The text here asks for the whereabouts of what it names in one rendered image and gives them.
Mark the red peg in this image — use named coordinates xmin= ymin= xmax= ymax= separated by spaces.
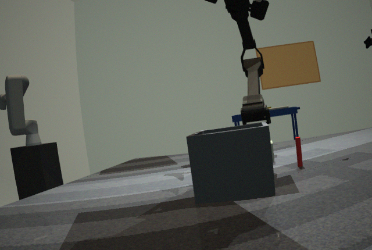
xmin=295 ymin=137 xmax=303 ymax=167

